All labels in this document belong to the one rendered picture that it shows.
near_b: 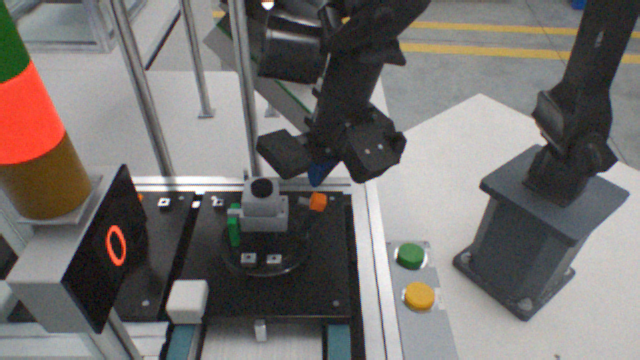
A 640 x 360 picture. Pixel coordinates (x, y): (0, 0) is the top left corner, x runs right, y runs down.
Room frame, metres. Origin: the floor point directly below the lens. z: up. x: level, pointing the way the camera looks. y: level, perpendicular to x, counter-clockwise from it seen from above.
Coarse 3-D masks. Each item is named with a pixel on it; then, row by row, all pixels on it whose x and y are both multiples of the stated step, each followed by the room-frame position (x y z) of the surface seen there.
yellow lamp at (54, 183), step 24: (72, 144) 0.24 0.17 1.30; (0, 168) 0.20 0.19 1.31; (24, 168) 0.20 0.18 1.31; (48, 168) 0.21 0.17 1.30; (72, 168) 0.22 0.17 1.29; (24, 192) 0.20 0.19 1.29; (48, 192) 0.21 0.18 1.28; (72, 192) 0.22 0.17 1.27; (24, 216) 0.20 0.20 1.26; (48, 216) 0.20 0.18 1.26
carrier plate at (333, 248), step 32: (224, 192) 0.53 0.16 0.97; (288, 192) 0.53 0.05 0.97; (320, 192) 0.53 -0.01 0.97; (224, 224) 0.46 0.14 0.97; (320, 224) 0.46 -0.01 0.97; (192, 256) 0.39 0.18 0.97; (320, 256) 0.39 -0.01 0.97; (224, 288) 0.34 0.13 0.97; (256, 288) 0.34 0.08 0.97; (288, 288) 0.34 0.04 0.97; (320, 288) 0.34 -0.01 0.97; (224, 320) 0.30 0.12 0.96; (288, 320) 0.30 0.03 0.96; (320, 320) 0.30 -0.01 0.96
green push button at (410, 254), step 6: (402, 246) 0.41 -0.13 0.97; (408, 246) 0.41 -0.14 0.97; (414, 246) 0.41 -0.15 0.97; (402, 252) 0.40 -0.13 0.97; (408, 252) 0.40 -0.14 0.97; (414, 252) 0.40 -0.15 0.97; (420, 252) 0.40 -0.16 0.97; (402, 258) 0.39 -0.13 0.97; (408, 258) 0.39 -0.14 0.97; (414, 258) 0.39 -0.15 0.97; (420, 258) 0.39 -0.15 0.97; (408, 264) 0.38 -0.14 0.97; (414, 264) 0.38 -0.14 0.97; (420, 264) 0.38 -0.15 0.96
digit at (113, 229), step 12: (108, 216) 0.23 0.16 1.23; (120, 216) 0.25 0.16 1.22; (108, 228) 0.23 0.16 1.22; (120, 228) 0.24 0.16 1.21; (96, 240) 0.21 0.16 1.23; (108, 240) 0.22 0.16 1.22; (120, 240) 0.23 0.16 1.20; (132, 240) 0.25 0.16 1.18; (96, 252) 0.20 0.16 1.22; (108, 252) 0.21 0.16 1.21; (120, 252) 0.23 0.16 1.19; (108, 264) 0.21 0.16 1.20; (120, 264) 0.22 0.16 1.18; (120, 276) 0.21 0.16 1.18
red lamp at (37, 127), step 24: (24, 72) 0.23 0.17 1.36; (0, 96) 0.21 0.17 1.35; (24, 96) 0.22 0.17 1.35; (48, 96) 0.24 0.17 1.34; (0, 120) 0.20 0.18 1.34; (24, 120) 0.21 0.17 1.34; (48, 120) 0.22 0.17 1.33; (0, 144) 0.20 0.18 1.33; (24, 144) 0.21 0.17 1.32; (48, 144) 0.22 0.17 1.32
